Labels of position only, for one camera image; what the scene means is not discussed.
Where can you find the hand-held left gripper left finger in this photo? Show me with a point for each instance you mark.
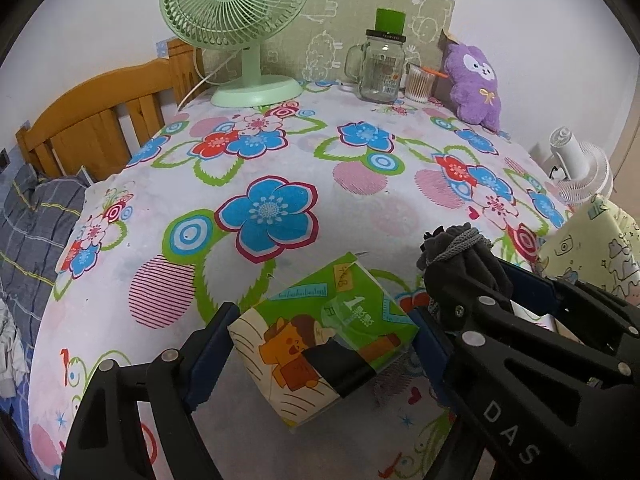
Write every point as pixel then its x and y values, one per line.
pixel 212 345

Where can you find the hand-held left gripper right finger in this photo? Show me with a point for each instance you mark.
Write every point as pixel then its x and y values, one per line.
pixel 427 345

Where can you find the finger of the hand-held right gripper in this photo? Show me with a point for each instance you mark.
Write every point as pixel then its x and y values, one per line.
pixel 505 400
pixel 530 285

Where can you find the dark grey cloth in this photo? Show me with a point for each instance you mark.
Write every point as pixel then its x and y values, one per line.
pixel 450 270

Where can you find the yellow patterned storage box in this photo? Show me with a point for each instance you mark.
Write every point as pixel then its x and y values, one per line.
pixel 605 245

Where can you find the green yellow tissue pack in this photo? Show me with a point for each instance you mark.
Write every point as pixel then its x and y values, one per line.
pixel 300 355

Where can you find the white desk fan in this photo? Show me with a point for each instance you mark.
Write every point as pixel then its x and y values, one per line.
pixel 585 170

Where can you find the beige door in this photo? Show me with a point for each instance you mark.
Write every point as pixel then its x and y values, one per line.
pixel 631 145

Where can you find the purple plush bunny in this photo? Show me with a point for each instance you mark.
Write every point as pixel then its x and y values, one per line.
pixel 475 95

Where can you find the white crumpled cloth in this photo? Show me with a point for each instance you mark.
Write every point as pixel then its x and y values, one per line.
pixel 7 350

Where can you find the floral tablecloth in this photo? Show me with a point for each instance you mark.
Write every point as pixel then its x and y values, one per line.
pixel 310 160

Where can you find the grey plaid pillow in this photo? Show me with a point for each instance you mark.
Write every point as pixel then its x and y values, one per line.
pixel 30 230

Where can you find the small glass with cotton swabs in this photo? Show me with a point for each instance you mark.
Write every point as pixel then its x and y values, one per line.
pixel 417 87

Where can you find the wooden bed headboard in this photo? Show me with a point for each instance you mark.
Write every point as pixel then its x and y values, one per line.
pixel 90 125

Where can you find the glass jar mug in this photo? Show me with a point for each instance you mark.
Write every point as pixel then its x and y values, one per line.
pixel 377 75

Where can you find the green plastic cup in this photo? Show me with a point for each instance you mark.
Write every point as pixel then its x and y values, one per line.
pixel 390 20

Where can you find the small blue sticker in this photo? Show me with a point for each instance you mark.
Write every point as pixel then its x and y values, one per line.
pixel 162 49

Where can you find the green patterned cardboard sheet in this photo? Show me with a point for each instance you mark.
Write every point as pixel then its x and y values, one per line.
pixel 335 20

